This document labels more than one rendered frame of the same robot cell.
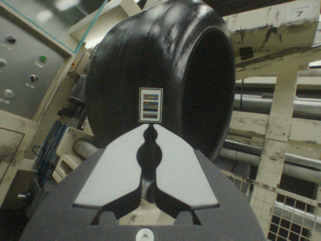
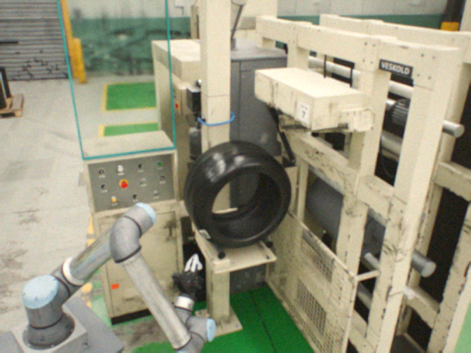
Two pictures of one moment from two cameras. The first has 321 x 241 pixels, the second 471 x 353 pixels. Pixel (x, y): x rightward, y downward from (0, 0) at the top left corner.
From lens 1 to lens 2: 198 cm
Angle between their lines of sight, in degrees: 46
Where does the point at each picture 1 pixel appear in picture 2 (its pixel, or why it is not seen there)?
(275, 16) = (294, 106)
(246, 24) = (282, 104)
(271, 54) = not seen: hidden behind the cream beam
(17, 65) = (150, 176)
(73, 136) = not seen: hidden behind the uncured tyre
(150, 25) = (193, 209)
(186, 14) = (202, 200)
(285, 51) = not seen: hidden behind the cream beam
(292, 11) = (301, 108)
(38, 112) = (174, 193)
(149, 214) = (222, 262)
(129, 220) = (214, 265)
